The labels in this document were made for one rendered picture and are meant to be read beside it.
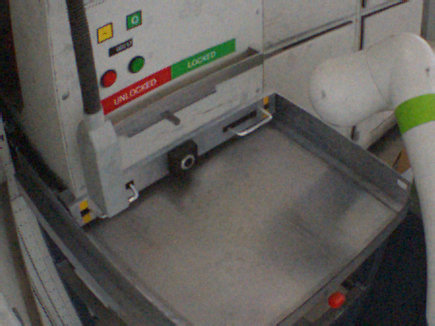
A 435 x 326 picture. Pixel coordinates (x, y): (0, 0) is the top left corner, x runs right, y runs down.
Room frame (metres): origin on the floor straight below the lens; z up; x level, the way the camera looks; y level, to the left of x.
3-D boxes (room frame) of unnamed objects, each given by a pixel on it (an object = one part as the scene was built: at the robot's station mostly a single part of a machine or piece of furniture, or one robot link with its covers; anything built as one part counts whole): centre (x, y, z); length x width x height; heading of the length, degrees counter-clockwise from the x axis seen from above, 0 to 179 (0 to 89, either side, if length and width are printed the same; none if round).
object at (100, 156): (0.69, 0.19, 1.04); 0.08 x 0.05 x 0.17; 41
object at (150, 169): (0.89, 0.09, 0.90); 0.54 x 0.05 x 0.06; 131
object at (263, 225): (0.83, 0.03, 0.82); 0.68 x 0.62 x 0.06; 41
